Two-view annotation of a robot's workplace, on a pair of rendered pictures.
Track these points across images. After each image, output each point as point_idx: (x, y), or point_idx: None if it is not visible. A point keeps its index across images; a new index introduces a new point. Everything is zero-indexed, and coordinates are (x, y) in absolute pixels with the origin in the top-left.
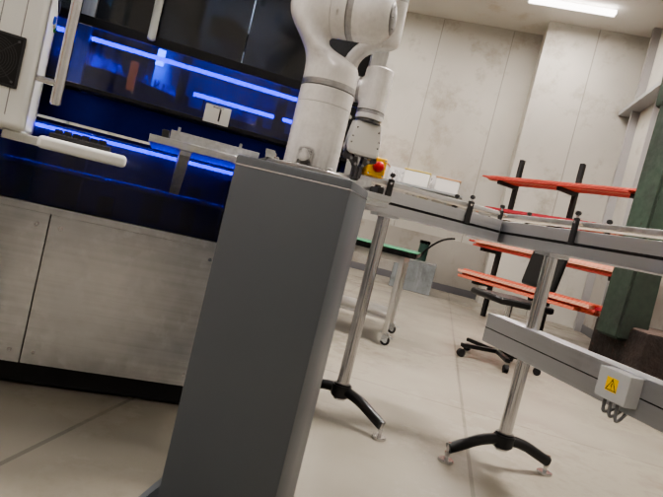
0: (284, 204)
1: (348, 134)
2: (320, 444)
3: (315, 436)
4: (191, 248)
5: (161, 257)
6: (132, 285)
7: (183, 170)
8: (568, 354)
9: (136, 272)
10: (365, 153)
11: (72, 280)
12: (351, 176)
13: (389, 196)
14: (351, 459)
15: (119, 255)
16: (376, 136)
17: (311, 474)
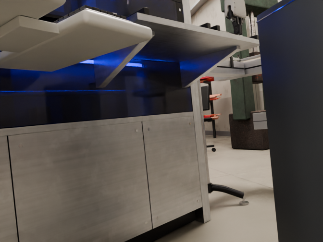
0: None
1: (229, 3)
2: (237, 221)
3: (226, 219)
4: (123, 127)
5: (106, 141)
6: (93, 171)
7: (134, 54)
8: None
9: (93, 160)
10: (242, 14)
11: (46, 188)
12: (237, 32)
13: None
14: (262, 219)
15: (77, 151)
16: (243, 2)
17: (273, 239)
